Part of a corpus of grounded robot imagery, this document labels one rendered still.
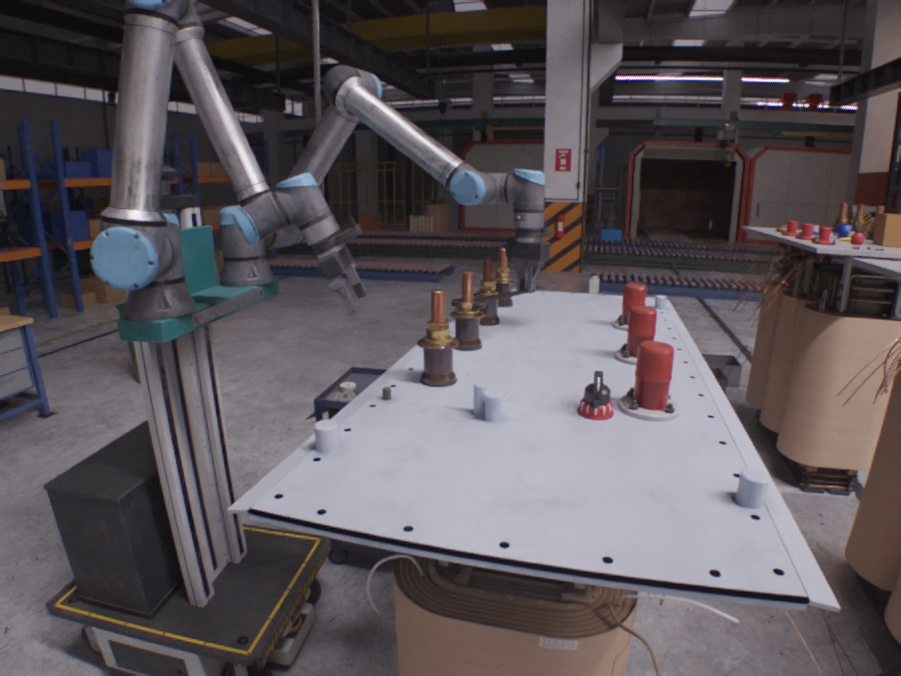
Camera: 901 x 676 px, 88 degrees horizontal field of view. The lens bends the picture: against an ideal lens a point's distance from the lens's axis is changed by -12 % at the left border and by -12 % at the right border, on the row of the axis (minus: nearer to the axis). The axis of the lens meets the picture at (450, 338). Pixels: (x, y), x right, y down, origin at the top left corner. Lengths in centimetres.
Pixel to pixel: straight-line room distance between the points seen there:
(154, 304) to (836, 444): 355
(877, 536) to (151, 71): 300
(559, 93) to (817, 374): 921
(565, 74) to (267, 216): 1077
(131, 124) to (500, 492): 109
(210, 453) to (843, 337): 327
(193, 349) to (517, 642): 148
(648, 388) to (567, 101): 1084
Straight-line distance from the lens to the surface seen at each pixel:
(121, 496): 200
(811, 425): 367
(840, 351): 353
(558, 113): 1171
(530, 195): 153
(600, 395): 103
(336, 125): 185
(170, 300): 153
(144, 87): 137
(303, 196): 131
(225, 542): 238
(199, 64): 151
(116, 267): 135
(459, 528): 71
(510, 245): 158
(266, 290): 196
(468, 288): 139
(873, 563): 286
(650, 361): 104
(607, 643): 103
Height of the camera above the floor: 179
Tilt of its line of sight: 16 degrees down
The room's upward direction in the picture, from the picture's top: straight up
